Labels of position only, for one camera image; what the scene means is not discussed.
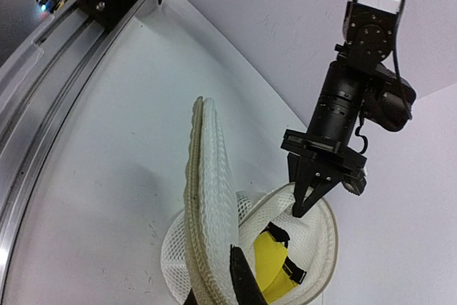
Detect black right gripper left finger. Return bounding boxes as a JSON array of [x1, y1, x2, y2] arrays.
[[184, 290, 196, 305]]

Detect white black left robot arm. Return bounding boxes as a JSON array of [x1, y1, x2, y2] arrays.
[[281, 0, 416, 218]]

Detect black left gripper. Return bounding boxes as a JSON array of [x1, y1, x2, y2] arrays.
[[281, 61, 367, 218]]

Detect white mesh laundry bag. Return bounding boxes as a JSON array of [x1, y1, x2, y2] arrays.
[[161, 97, 338, 304]]

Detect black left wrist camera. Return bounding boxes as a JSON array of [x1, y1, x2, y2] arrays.
[[342, 168, 367, 196]]

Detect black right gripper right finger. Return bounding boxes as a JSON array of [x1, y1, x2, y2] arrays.
[[229, 245, 266, 305]]

